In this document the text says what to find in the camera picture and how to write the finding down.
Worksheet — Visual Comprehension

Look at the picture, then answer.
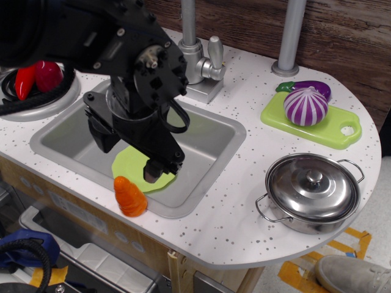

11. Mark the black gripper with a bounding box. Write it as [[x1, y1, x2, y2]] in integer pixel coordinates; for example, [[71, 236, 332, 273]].
[[83, 76, 190, 183]]

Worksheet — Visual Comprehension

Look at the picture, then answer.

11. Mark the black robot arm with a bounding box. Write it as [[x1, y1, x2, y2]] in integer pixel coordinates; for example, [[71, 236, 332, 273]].
[[1, 1, 189, 183]]

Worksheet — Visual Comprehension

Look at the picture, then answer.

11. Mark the light green plate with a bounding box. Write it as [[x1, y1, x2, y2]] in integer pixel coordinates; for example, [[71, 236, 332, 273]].
[[112, 146, 176, 193]]

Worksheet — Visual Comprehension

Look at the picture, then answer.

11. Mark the orange toy carrot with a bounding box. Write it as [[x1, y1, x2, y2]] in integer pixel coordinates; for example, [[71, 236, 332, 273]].
[[114, 176, 148, 217]]

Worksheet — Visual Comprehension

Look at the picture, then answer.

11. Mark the grey sink basin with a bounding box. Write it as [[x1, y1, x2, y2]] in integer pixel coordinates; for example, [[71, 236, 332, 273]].
[[30, 99, 246, 219]]

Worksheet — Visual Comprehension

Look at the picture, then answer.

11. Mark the wooden toy kitchen cabinet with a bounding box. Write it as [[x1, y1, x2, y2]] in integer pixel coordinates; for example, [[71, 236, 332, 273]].
[[1, 157, 264, 292]]

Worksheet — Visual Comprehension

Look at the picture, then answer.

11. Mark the silver toy faucet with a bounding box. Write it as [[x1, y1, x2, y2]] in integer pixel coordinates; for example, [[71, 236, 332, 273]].
[[178, 0, 226, 104]]

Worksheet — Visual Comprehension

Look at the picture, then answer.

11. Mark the dark red toy fruit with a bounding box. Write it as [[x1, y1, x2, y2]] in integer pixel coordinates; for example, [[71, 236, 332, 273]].
[[35, 60, 64, 93]]

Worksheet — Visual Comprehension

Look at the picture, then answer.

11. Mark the red toy chili pepper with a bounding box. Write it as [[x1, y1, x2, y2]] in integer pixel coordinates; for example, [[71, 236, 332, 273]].
[[15, 65, 35, 101]]

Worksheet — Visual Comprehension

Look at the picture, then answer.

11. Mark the blue clamp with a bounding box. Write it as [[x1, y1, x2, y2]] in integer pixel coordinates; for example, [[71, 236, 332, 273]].
[[1, 228, 60, 268]]

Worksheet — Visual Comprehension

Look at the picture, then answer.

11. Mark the purple toy eggplant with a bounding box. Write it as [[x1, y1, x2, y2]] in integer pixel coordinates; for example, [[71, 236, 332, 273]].
[[276, 81, 331, 102]]

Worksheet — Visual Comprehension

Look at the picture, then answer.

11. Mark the grey support pole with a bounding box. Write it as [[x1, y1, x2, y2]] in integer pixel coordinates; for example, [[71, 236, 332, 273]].
[[271, 0, 307, 78]]

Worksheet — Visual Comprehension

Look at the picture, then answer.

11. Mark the steel pot lid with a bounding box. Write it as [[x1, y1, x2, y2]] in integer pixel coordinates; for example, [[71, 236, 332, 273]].
[[266, 154, 360, 222]]

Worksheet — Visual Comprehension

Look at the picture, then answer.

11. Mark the purple striped toy onion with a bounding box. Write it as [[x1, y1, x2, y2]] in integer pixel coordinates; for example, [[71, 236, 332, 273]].
[[283, 87, 329, 126]]

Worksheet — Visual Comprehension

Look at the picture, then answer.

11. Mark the steel pot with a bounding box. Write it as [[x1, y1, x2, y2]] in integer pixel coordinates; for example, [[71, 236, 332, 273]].
[[255, 153, 365, 234]]

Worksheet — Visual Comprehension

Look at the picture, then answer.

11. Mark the green cutting board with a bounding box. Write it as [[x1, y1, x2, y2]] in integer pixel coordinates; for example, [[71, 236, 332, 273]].
[[260, 92, 362, 150]]

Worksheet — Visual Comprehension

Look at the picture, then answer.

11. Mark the grey shoe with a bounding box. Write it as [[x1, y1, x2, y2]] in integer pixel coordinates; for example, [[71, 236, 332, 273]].
[[315, 255, 390, 292]]

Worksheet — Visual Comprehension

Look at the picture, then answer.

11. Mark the black braided cable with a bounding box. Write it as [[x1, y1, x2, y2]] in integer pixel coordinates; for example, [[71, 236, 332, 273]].
[[0, 62, 76, 116]]

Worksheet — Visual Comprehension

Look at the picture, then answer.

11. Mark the grey stove burner ring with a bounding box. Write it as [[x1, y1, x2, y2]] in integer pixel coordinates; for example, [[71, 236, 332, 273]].
[[0, 67, 82, 123]]

